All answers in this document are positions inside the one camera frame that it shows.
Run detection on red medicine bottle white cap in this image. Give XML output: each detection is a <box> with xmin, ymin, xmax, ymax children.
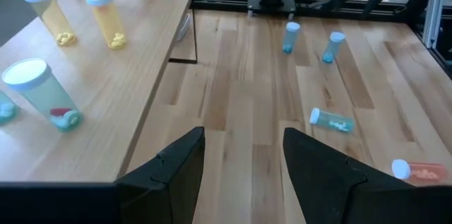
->
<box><xmin>391</xmin><ymin>158</ymin><xmax>448</xmax><ymax>184</ymax></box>

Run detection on teal medicine bottle white cap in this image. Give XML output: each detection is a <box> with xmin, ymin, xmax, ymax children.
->
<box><xmin>309</xmin><ymin>107</ymin><xmax>355</xmax><ymax>134</ymax></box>
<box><xmin>1</xmin><ymin>57</ymin><xmax>84</xmax><ymax>133</ymax></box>

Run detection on blue medicine bottle white cap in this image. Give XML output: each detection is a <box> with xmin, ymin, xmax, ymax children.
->
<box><xmin>321</xmin><ymin>31</ymin><xmax>347</xmax><ymax>64</ymax></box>
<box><xmin>282</xmin><ymin>21</ymin><xmax>302</xmax><ymax>54</ymax></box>

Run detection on yellow medicine bottle white cap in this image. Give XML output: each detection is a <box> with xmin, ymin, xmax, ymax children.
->
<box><xmin>20</xmin><ymin>0</ymin><xmax>78</xmax><ymax>47</ymax></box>
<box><xmin>83</xmin><ymin>0</ymin><xmax>127</xmax><ymax>50</ymax></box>

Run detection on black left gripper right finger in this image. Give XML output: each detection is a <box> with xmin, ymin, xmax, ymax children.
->
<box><xmin>282</xmin><ymin>127</ymin><xmax>410</xmax><ymax>224</ymax></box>

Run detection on silver aluminium bracket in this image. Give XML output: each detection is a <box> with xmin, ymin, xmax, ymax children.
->
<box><xmin>422</xmin><ymin>0</ymin><xmax>448</xmax><ymax>49</ymax></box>

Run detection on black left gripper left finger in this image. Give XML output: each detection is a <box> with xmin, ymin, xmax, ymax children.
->
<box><xmin>116</xmin><ymin>126</ymin><xmax>206</xmax><ymax>224</ymax></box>

